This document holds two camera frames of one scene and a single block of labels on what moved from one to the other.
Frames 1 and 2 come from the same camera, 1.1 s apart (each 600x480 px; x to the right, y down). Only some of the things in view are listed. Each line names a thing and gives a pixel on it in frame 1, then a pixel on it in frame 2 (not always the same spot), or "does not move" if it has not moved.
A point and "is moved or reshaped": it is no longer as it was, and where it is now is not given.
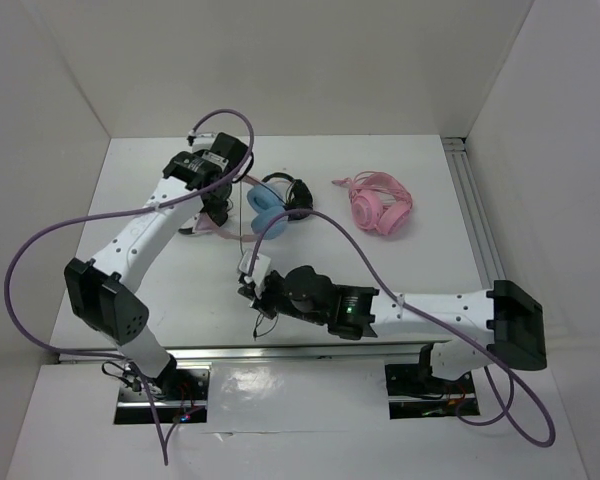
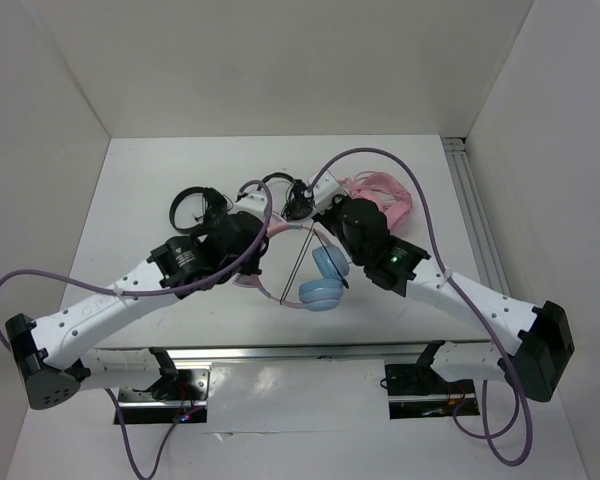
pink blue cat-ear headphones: (264, 202) is moved or reshaped
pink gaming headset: (379, 202) does not move
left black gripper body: (214, 203) → (251, 265)
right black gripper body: (275, 300) → (333, 218)
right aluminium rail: (463, 175) does not move
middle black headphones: (298, 196) does not move
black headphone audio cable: (259, 328) → (310, 235)
